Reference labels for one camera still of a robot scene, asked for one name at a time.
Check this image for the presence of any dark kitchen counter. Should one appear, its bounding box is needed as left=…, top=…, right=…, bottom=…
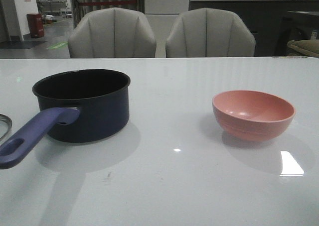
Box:
left=189, top=0, right=319, bottom=56

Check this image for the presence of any white cabinet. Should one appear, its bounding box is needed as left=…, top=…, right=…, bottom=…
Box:
left=144, top=0, right=189, bottom=58

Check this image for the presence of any red trash bin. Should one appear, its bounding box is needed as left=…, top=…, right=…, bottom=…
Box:
left=27, top=13, right=44, bottom=38

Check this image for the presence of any beige chair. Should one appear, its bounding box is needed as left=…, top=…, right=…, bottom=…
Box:
left=68, top=7, right=157, bottom=58
left=165, top=8, right=256, bottom=58

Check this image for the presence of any dark blue saucepan purple handle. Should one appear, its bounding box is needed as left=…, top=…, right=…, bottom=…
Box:
left=0, top=69, right=131, bottom=169

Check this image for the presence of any red barrier tape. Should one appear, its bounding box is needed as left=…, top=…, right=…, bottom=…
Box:
left=77, top=0, right=139, bottom=6

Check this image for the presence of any left beige chair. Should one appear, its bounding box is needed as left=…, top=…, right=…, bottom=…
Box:
left=68, top=7, right=157, bottom=58

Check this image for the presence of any dark side table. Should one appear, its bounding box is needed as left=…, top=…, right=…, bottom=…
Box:
left=274, top=11, right=319, bottom=56

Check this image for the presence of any glass lid blue knob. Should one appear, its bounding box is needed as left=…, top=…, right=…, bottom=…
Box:
left=0, top=114, right=12, bottom=140

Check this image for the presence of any right beige chair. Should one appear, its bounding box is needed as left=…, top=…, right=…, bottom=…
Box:
left=165, top=8, right=256, bottom=58

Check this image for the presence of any beige sofa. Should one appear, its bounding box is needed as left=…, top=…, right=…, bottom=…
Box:
left=287, top=39, right=319, bottom=58

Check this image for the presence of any pink bowl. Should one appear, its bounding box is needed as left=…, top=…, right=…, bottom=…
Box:
left=212, top=90, right=296, bottom=142

